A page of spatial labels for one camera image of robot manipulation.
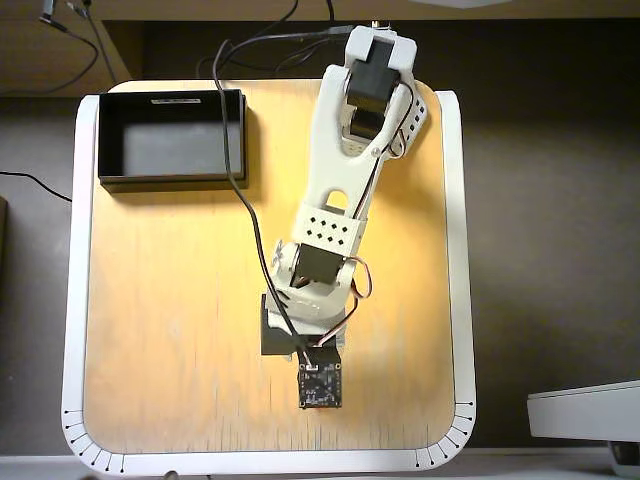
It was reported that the thin black cable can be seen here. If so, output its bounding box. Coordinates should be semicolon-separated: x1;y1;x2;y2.
0;170;74;204
194;0;336;81

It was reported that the black open box bin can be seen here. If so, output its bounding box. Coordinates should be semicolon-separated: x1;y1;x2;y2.
95;88;250;195

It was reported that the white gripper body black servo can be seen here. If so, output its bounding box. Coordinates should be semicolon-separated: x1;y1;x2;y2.
260;285;351;361

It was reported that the red white black servo wire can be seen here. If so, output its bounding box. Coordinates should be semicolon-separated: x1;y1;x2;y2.
355;82;420;221
307;254;376;351

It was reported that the wooden desk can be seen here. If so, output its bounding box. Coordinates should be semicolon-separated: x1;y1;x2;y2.
0;18;134;97

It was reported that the black cable with plug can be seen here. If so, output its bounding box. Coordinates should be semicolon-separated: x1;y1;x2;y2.
0;0;119;97

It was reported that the black camera usb cable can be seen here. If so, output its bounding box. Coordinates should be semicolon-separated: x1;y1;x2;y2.
211;23;354;366

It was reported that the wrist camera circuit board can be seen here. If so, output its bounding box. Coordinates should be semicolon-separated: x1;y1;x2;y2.
298;349;345;412

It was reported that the white plastic device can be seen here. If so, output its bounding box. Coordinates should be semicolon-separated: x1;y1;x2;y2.
527;379;640;479

